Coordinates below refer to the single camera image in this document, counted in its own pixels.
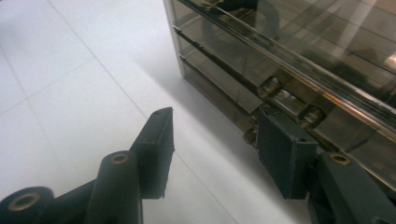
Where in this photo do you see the white table sheet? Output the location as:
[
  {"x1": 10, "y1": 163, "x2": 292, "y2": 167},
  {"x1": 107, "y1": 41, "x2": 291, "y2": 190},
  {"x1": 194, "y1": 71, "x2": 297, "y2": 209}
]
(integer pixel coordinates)
[{"x1": 0, "y1": 0, "x2": 316, "y2": 224}]

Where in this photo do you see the smoky transparent drawer box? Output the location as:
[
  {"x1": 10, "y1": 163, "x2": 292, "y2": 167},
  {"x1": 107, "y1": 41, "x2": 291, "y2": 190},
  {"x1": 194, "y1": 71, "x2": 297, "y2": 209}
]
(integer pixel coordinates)
[{"x1": 163, "y1": 0, "x2": 396, "y2": 195}]

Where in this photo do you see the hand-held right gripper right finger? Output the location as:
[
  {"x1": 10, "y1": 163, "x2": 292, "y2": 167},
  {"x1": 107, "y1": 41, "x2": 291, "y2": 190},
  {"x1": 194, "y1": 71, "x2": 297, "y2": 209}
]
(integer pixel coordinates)
[{"x1": 255, "y1": 107, "x2": 319, "y2": 201}]

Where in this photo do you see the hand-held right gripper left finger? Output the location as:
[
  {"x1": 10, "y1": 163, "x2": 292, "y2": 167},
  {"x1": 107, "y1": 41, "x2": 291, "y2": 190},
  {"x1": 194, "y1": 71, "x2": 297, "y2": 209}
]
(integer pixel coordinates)
[{"x1": 129, "y1": 106, "x2": 176, "y2": 200}]

